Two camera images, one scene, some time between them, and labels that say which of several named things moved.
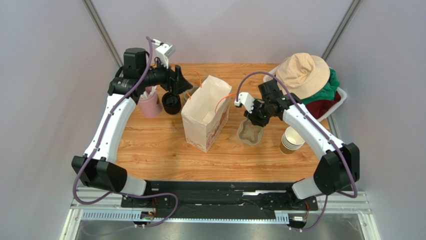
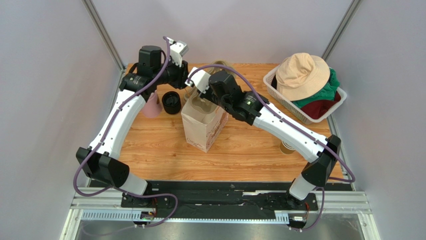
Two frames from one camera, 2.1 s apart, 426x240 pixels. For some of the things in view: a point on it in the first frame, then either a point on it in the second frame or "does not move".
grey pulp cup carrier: x=249 y=133 → x=203 y=105
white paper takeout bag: x=205 y=116 does not move
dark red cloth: x=316 y=108 does not move
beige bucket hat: x=303 y=74 does not move
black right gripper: x=258 y=116 → x=206 y=95
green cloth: x=327 y=92 does not move
